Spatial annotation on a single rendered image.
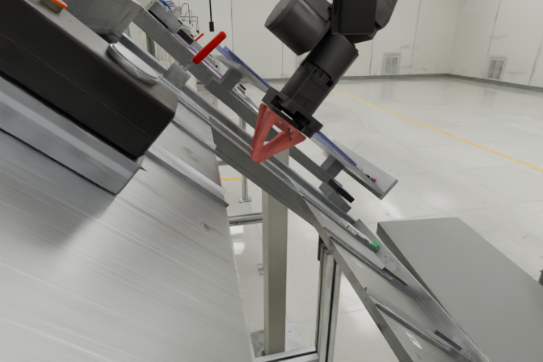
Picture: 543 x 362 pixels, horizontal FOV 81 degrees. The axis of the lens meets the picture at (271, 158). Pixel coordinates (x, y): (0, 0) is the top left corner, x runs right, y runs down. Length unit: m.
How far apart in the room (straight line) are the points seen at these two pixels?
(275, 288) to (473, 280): 0.54
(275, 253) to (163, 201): 0.82
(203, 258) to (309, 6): 0.34
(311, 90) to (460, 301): 0.53
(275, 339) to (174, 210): 1.07
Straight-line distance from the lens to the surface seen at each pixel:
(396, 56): 9.48
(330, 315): 0.88
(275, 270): 1.02
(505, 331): 0.76
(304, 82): 0.44
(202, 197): 0.22
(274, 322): 1.17
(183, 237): 0.16
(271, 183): 0.58
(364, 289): 0.36
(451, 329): 0.52
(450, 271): 0.84
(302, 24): 0.42
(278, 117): 0.43
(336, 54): 0.44
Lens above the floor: 1.08
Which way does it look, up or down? 21 degrees down
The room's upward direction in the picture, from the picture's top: straight up
